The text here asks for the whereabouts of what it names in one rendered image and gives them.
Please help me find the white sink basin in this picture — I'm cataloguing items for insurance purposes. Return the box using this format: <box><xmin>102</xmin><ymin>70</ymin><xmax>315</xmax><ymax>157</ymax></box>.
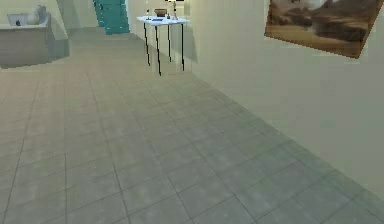
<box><xmin>6</xmin><ymin>4</ymin><xmax>48</xmax><ymax>28</ymax></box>

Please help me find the grey cabinet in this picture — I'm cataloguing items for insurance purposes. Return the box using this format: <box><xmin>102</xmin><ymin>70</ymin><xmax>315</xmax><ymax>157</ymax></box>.
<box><xmin>0</xmin><ymin>13</ymin><xmax>71</xmax><ymax>70</ymax></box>

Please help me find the white table with black legs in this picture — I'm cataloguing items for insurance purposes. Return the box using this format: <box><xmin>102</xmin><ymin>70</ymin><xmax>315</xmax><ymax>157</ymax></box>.
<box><xmin>136</xmin><ymin>15</ymin><xmax>190</xmax><ymax>77</ymax></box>

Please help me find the brown framed landscape picture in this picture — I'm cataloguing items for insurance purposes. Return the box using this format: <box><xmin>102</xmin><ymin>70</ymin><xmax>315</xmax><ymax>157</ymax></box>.
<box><xmin>264</xmin><ymin>0</ymin><xmax>384</xmax><ymax>60</ymax></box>

